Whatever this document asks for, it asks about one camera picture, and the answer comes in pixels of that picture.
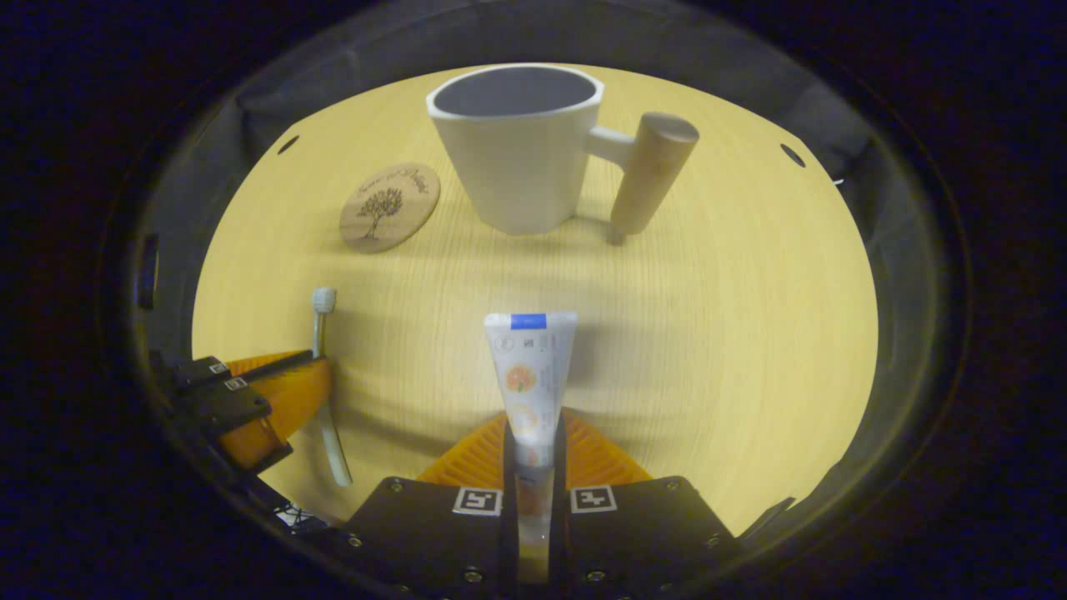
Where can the white toothpaste tube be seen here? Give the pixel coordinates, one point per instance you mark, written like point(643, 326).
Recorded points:
point(533, 375)

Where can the pale green toothbrush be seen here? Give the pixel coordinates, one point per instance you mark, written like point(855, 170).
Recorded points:
point(323, 302)

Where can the round wooden coaster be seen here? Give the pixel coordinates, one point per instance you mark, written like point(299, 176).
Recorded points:
point(388, 208)

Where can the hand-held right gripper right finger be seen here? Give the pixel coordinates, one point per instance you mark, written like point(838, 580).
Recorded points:
point(558, 533)

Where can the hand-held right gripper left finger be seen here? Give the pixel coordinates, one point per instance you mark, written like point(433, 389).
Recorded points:
point(508, 467)

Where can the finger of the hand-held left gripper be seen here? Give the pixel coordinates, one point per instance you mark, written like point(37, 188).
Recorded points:
point(288, 400)
point(279, 365)

